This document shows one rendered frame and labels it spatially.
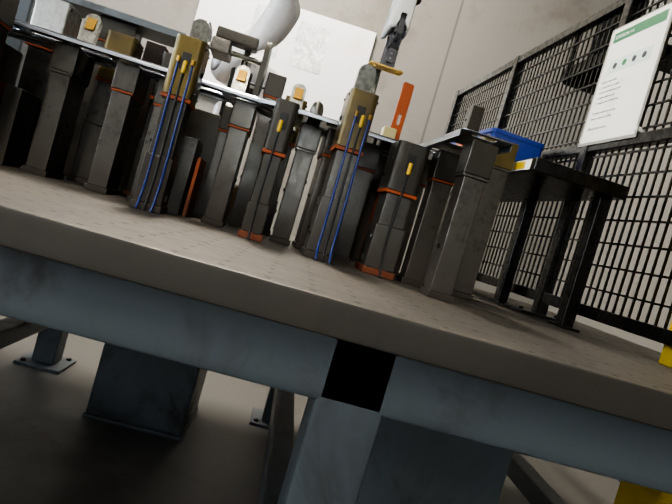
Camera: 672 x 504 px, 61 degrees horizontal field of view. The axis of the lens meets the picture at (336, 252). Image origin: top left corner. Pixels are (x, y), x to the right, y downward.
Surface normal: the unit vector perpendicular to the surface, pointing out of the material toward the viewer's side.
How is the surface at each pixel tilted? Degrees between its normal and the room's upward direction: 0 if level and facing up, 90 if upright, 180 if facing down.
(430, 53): 90
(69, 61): 90
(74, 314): 90
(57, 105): 90
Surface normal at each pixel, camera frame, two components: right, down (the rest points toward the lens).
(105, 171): 0.14, 0.08
